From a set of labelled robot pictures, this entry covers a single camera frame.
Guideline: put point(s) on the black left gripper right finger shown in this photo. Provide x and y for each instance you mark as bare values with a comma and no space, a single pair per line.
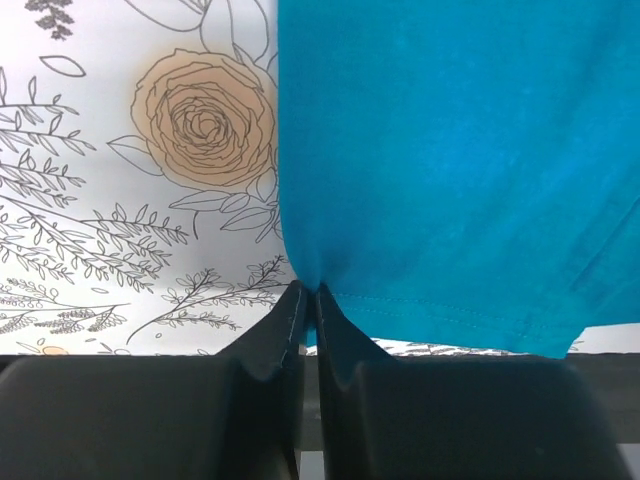
454,417

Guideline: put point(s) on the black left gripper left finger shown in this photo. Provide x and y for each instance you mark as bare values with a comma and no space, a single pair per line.
231,415

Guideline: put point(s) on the teal blue t shirt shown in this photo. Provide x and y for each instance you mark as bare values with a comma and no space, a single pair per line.
464,172

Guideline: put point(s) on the floral patterned table mat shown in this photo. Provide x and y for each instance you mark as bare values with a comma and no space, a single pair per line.
140,171

